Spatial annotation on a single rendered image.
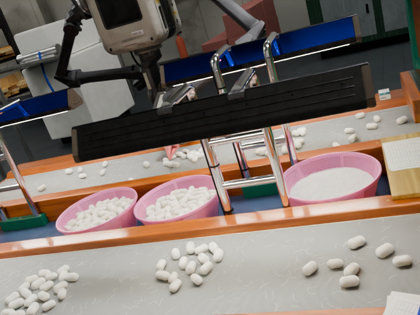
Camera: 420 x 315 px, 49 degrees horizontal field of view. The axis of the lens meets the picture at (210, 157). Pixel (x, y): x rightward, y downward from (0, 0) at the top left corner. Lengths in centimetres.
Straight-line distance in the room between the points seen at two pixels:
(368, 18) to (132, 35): 405
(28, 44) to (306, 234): 476
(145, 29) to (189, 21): 659
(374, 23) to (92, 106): 340
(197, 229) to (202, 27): 759
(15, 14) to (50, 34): 537
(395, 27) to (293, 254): 500
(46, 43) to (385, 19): 381
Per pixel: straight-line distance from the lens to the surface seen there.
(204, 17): 858
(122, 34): 218
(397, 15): 583
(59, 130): 575
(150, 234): 122
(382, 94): 171
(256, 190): 140
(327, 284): 92
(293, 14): 817
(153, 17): 210
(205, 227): 115
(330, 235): 105
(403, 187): 111
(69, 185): 189
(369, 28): 586
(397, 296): 84
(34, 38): 545
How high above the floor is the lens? 132
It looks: 21 degrees down
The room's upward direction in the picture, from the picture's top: 18 degrees counter-clockwise
